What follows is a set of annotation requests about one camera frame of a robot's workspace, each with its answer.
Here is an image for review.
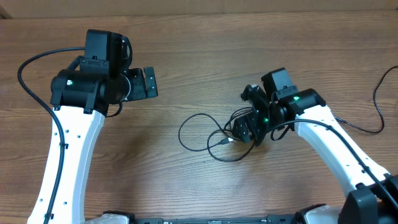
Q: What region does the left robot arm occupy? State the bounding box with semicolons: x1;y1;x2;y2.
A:
28;29;158;223

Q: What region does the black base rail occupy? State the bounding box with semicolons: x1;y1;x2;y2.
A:
83;203;343;224

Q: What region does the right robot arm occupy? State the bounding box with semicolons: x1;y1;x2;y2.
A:
232;68;397;223

